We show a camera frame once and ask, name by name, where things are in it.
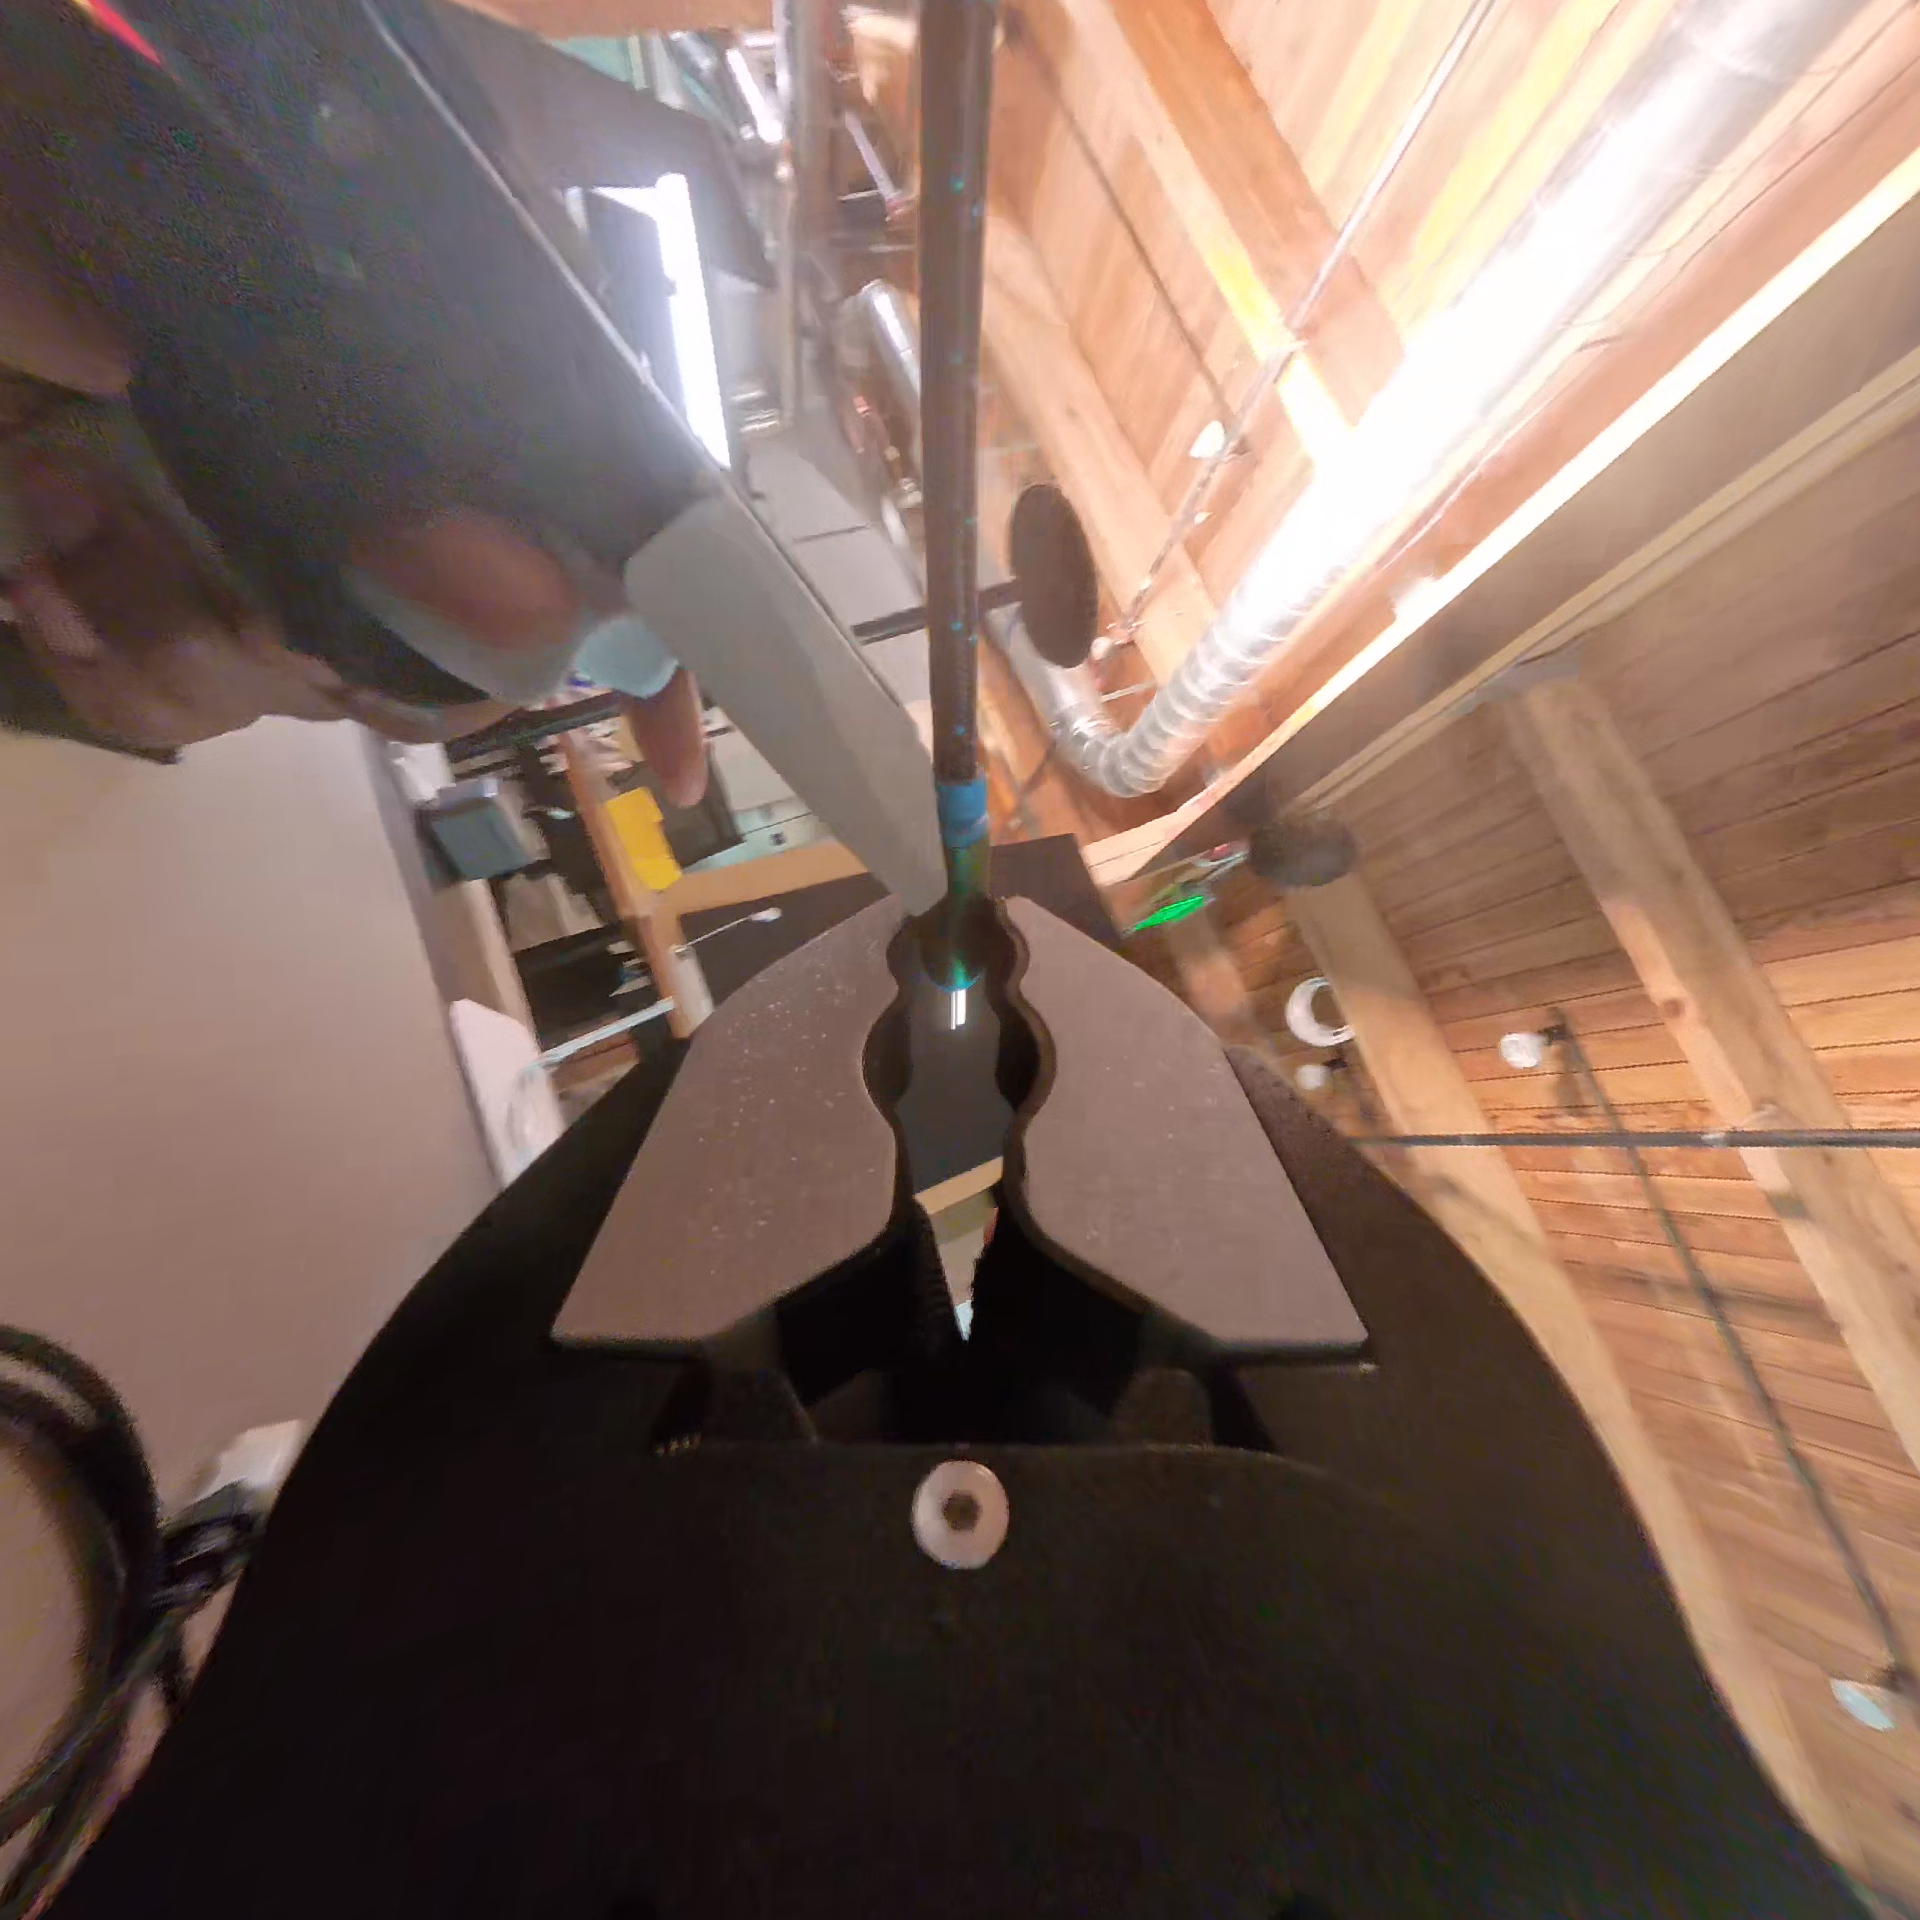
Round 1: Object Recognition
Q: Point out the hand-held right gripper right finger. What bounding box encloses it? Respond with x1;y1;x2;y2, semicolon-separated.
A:
986;894;1372;1362

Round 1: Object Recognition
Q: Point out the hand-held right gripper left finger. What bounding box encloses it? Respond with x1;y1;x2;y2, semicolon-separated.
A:
549;894;919;1351

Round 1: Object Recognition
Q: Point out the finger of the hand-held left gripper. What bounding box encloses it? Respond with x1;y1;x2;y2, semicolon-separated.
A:
619;490;952;920

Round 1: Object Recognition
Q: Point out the thin black cable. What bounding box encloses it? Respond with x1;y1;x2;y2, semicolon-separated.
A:
0;1323;302;1920

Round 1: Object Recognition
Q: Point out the person's left hand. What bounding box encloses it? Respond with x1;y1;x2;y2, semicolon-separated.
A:
0;445;709;814

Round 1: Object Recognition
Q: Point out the small yellow object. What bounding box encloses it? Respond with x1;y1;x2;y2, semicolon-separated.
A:
596;783;680;891

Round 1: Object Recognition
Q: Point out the black round disc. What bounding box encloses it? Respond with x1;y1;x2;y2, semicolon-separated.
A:
1003;481;1104;673

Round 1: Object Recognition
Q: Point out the wooden table frame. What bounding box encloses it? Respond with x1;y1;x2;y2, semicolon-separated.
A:
559;732;875;1041

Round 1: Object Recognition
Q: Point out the flexible silver duct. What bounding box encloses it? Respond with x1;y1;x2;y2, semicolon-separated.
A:
999;571;1446;800

